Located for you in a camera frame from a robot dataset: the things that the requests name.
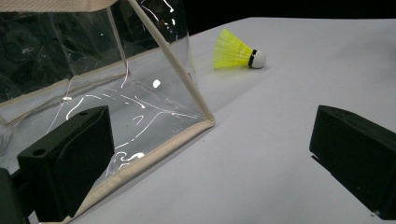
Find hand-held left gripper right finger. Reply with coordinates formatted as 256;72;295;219
308;105;396;220

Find clear bag with beige trim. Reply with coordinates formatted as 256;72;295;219
0;0;216;224

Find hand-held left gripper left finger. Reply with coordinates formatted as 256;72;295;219
17;105;116;222

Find yellow shuttlecock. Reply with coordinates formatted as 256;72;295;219
212;28;268;70

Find white table cover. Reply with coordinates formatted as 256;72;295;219
31;17;396;224

